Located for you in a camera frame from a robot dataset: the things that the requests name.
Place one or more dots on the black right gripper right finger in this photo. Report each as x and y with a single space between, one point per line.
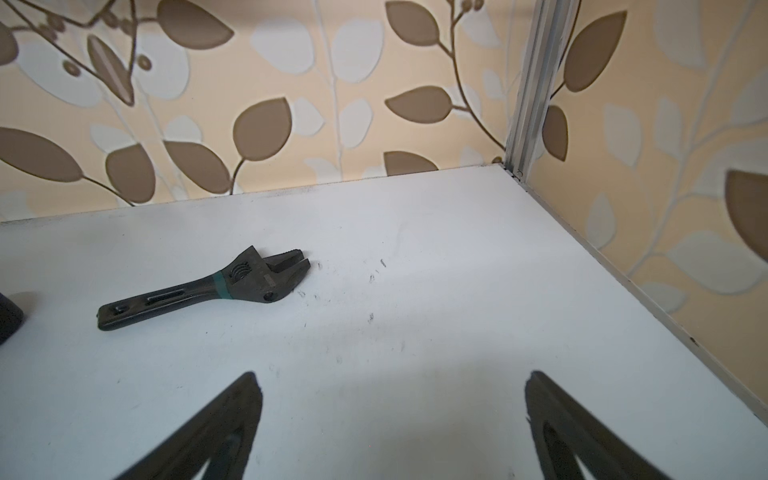
568 438

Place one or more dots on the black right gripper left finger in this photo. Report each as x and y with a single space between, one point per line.
215 443

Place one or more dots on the black adjustable wrench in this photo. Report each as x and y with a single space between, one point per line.
249 277

